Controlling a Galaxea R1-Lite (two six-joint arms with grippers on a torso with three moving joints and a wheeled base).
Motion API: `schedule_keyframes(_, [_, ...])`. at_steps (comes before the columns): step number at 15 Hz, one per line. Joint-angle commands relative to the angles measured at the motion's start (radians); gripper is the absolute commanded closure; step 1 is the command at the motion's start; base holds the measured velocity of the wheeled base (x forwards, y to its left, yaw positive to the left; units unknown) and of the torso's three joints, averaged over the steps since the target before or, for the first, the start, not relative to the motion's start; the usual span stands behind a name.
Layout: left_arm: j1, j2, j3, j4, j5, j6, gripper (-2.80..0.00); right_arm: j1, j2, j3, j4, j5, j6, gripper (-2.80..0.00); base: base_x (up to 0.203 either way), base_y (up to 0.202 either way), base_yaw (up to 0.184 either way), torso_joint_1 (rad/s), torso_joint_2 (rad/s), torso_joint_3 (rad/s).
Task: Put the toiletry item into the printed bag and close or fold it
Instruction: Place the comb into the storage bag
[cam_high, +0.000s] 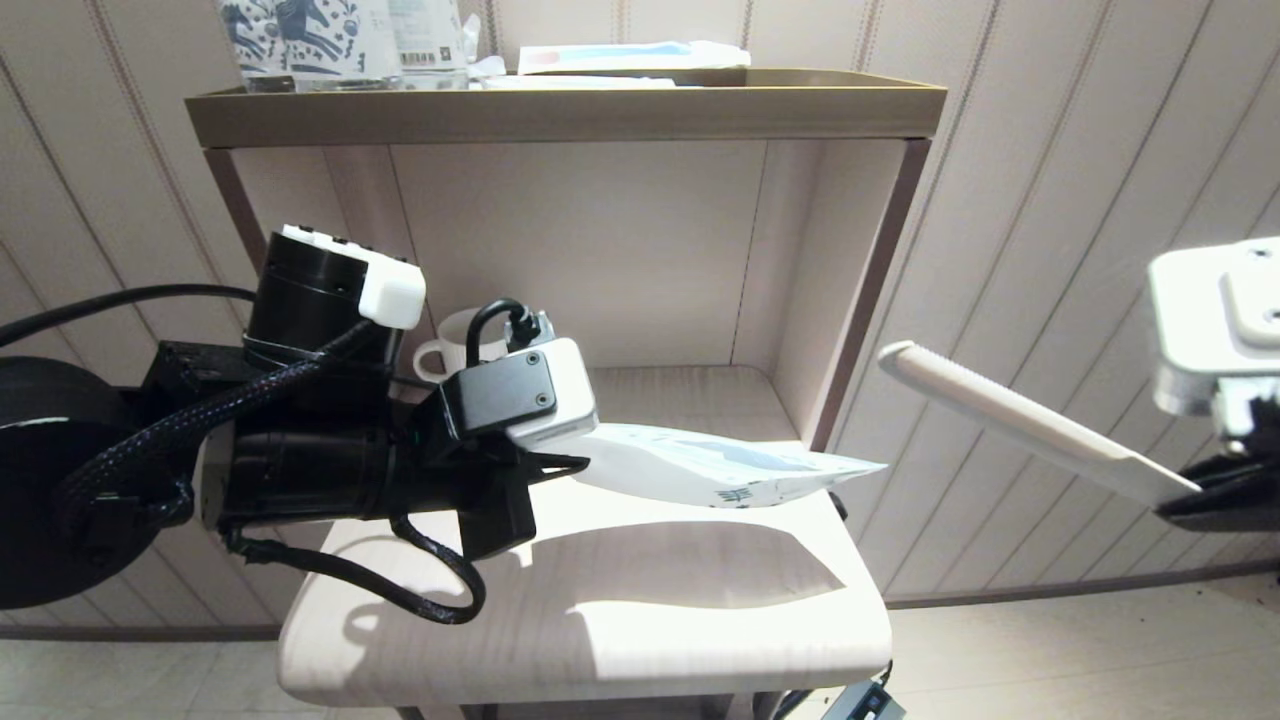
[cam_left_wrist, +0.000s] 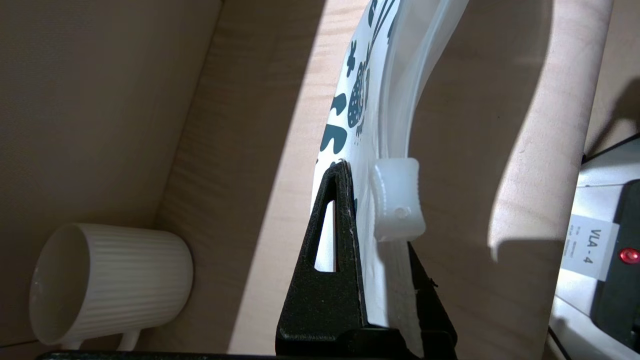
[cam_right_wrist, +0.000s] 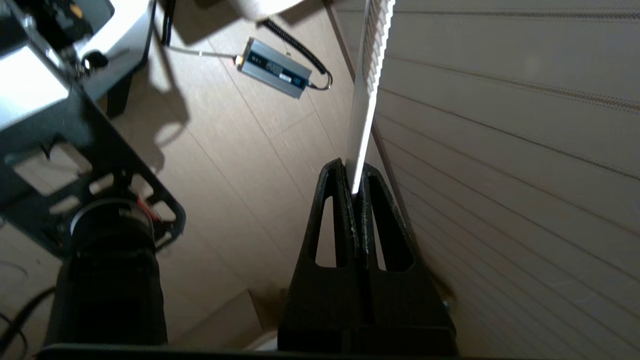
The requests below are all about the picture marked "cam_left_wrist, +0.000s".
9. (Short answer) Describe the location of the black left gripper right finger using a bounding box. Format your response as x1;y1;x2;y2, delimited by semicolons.
406;241;459;359

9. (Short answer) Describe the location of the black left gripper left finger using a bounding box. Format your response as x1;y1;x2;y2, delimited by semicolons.
275;160;372;357

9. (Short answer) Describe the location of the white floral pouch bag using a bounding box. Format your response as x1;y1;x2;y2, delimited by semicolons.
310;0;471;359

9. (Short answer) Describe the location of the white black robot base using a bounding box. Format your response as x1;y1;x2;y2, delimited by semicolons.
546;134;640;360

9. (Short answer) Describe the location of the beige wooden shelf cabinet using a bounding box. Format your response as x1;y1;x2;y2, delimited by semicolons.
0;0;617;360

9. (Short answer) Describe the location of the white ribbed ceramic mug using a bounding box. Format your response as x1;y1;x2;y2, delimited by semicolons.
29;222;194;352

